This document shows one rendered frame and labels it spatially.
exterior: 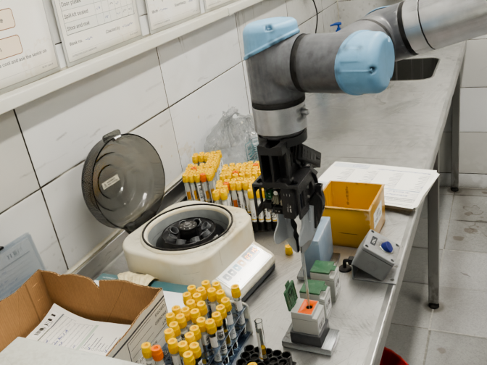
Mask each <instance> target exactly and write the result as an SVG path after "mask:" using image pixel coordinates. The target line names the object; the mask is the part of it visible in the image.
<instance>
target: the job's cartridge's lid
mask: <svg viewBox="0 0 487 365"><path fill-rule="evenodd" d="M285 288H286V290H285V291H284V293H283V294H284V297H285V300H286V305H287V307H288V311H291V309H292V308H293V307H294V306H295V304H296V300H297V299H298V296H297V293H296V288H295V285H294V281H293V280H291V281H290V282H289V280H288V281H287V282H286V284H285Z"/></svg>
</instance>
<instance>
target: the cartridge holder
mask: <svg viewBox="0 0 487 365"><path fill-rule="evenodd" d="M339 337H340V330H335V329H331V328H329V320H328V319H325V323H324V325H323V327H322V329H321V332H320V334H319V335H311V334H307V333H303V332H295V331H294V330H293V325H292V323H291V325H290V326H289V328H288V330H287V332H286V334H285V335H284V337H283V339H282V346H284V347H288V348H295V349H299V350H303V351H309V352H313V353H320V354H324V355H328V356H332V354H333V351H334V349H335V346H336V343H337V342H338V339H339Z"/></svg>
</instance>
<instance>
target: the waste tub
mask: <svg viewBox="0 0 487 365"><path fill-rule="evenodd" d="M384 186H385V184H378V183H367V182H347V181H335V180H330V181H329V182H328V184H327V185H326V186H325V187H324V189H323V192H324V194H325V209H324V212H323V214H322V217H330V223H331V232H332V240H333V246H344V247H350V248H358V247H359V245H360V244H361V242H362V241H363V239H364V238H365V236H366V234H367V233H368V232H369V230H374V231H376V232H377V233H379V234H380V231H381V229H382V227H383V225H384V223H385V221H386V217H385V201H384Z"/></svg>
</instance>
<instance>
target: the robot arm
mask: <svg viewBox="0 0 487 365"><path fill-rule="evenodd" d="M486 34H487V0H406V1H402V2H399V3H397V4H393V5H391V6H386V7H379V8H377V9H374V10H372V11H371V12H369V13H368V14H366V15H365V16H364V17H362V18H361V19H359V20H357V21H355V22H353V23H352V24H350V25H348V26H346V27H344V28H342V29H341V30H339V31H337V32H334V33H308V34H306V33H300V29H298V24H297V21H296V20H295V19H294V18H293V17H271V18H267V19H262V20H257V21H254V22H251V23H249V24H248V25H246V27H245V28H244V29H243V48H244V57H243V60H244V61H245V62H246V71H247V76H248V81H249V91H250V96H251V108H252V114H253V119H254V129H255V132H256V133H257V137H258V142H259V145H258V146H257V152H258V157H259V166H260V172H261V175H260V176H259V177H258V178H257V179H256V180H255V181H254V182H253V183H252V184H251V186H252V190H253V195H254V204H255V209H256V214H257V216H259V215H260V213H261V212H262V211H263V209H267V211H268V212H272V213H274V214H276V217H277V226H276V228H275V232H274V241H275V243H276V244H279V243H282V242H283V241H284V240H286V241H287V243H288V244H289V245H290V247H292V249H293V250H294V251H295V252H296V253H298V252H299V246H300V247H301V252H302V253H304V252H305V251H306V250H307V249H308V247H309V246H310V245H311V243H312V241H313V239H314V236H315V233H316V231H317V228H318V225H319V223H320V220H321V217H322V214H323V212H324V209H325V194H324V192H323V189H322V186H323V184H322V183H318V179H317V173H318V171H317V170H315V169H314V168H316V167H318V168H320V164H321V153H320V152H319V151H316V150H314V149H313V148H310V147H309V146H306V145H304V144H303V142H304V141H305V140H306V139H307V138H308V135H307V115H308V114H309V109H308V108H306V105H305V93H343V94H349V95H353V96H360V95H362V94H369V93H381V92H383V91H384V90H385V89H386V88H387V87H388V85H389V83H390V79H391V78H392V76H393V72H394V62H397V61H399V60H403V59H406V58H410V57H412V56H416V55H418V54H423V53H425V52H429V51H432V50H436V49H439V48H443V47H445V46H450V45H452V44H455V43H459V42H462V41H466V40H469V39H472V38H476V37H479V36H482V35H486ZM262 188H264V193H265V200H264V201H263V197H262ZM258 189H259V197H260V202H261V203H260V205H258V203H257V195H256V191H257V190H258ZM297 216H299V219H300V220H301V229H300V233H299V234H298V232H297V223H296V222H295V218H296V217H297ZM298 238H299V239H298Z"/></svg>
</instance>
